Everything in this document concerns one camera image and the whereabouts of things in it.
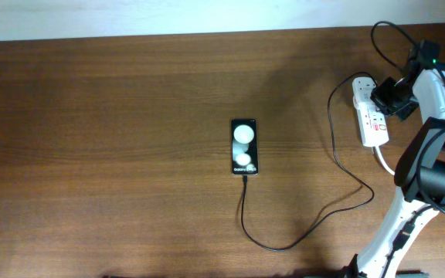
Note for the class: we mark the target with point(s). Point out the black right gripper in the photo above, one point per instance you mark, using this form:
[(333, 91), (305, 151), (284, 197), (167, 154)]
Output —
[(378, 95)]

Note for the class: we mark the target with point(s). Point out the white power strip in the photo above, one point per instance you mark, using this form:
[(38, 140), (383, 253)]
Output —
[(372, 125)]

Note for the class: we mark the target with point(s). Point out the black samsung smartphone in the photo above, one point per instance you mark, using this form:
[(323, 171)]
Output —
[(244, 147)]

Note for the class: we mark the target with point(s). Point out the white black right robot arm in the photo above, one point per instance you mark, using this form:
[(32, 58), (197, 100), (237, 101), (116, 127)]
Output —
[(419, 176)]

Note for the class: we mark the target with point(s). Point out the white usb charger adapter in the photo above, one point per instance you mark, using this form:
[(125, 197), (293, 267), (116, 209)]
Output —
[(362, 90)]

